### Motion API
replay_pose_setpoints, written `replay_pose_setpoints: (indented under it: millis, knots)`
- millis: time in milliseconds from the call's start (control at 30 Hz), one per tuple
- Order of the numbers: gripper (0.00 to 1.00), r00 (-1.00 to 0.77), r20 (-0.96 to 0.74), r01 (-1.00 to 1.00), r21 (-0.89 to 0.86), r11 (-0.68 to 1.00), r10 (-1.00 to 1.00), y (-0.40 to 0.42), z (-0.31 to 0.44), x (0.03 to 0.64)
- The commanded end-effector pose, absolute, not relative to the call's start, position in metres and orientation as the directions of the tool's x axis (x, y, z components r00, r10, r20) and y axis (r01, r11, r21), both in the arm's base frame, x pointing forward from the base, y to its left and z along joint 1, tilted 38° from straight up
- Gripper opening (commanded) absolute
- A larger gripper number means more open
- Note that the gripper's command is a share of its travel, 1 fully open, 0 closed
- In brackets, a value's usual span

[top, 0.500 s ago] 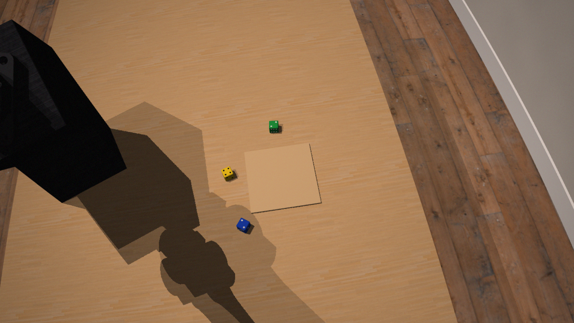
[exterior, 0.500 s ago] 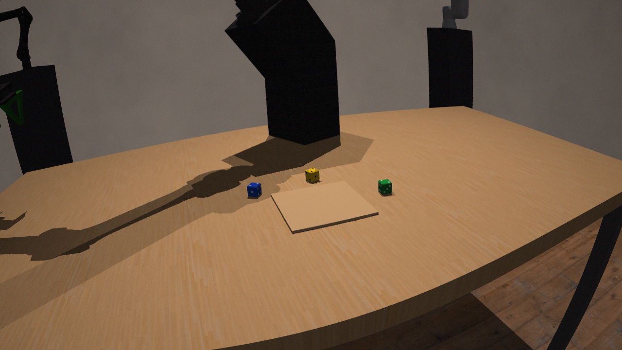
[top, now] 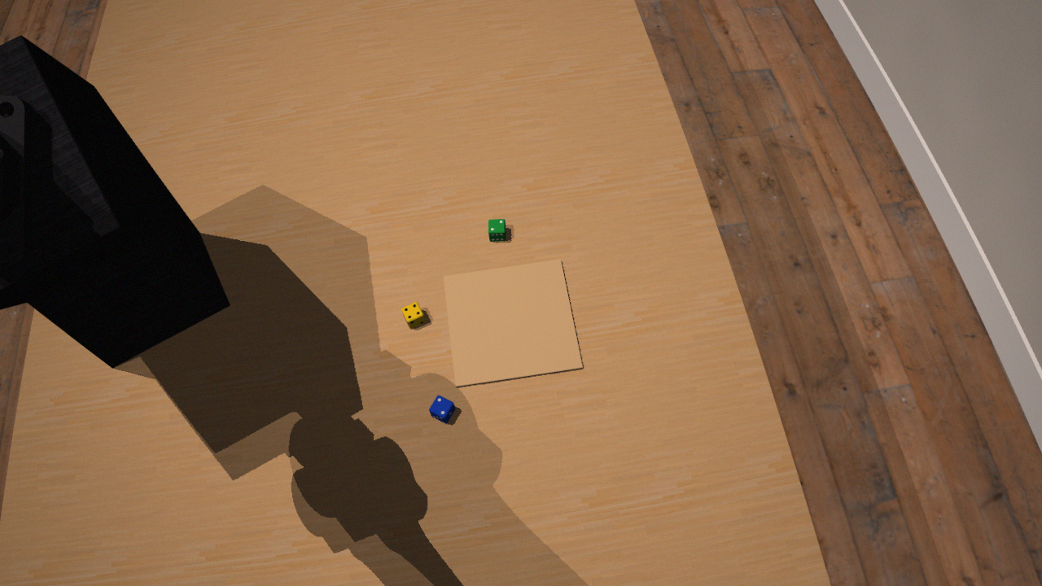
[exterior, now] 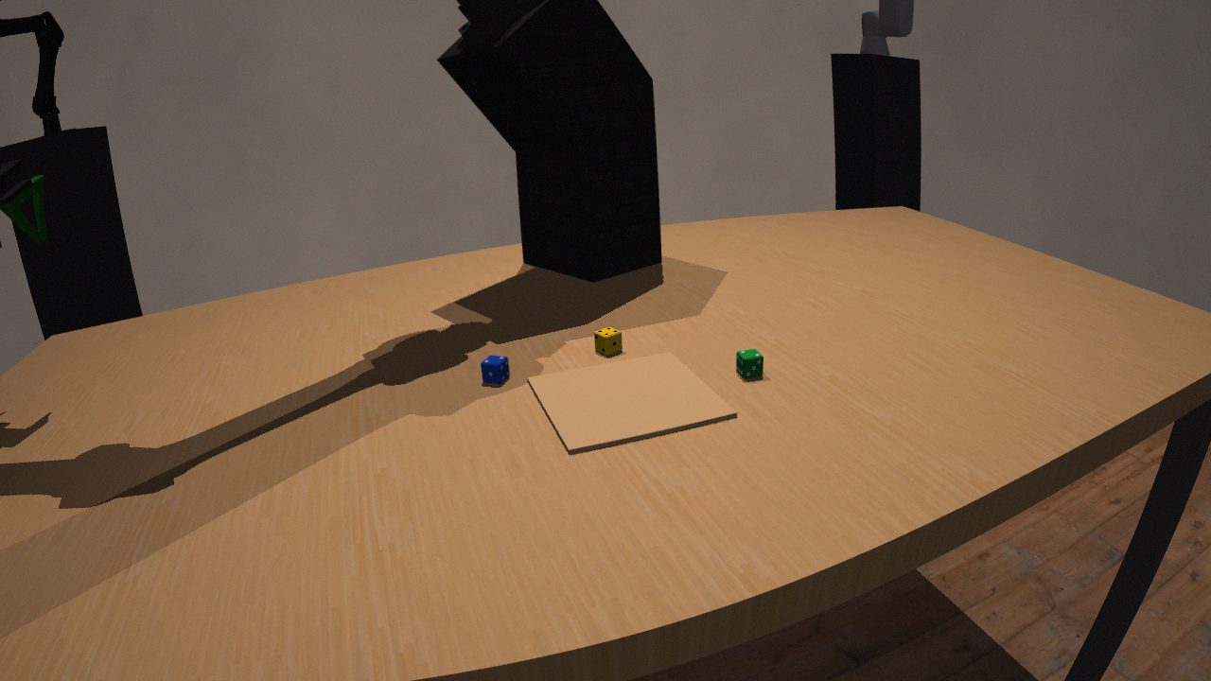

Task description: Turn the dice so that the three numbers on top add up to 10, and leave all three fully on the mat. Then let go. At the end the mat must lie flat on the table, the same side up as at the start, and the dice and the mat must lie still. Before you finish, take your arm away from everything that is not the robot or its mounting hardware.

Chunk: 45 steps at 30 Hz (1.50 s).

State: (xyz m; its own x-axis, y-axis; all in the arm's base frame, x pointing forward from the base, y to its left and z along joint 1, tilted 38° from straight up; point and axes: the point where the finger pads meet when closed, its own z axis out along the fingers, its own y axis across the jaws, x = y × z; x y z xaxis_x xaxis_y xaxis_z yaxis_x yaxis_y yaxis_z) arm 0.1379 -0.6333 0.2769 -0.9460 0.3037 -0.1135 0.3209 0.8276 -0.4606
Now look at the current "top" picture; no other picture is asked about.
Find blue die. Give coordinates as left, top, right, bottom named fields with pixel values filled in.
left=429, top=396, right=455, bottom=423

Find yellow die with black pips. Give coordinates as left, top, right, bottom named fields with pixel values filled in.
left=401, top=302, right=426, bottom=329

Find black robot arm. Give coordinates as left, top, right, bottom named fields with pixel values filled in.
left=0, top=95, right=33, bottom=264

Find dark green die with grey pips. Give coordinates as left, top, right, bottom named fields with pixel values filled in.
left=488, top=219, right=506, bottom=242

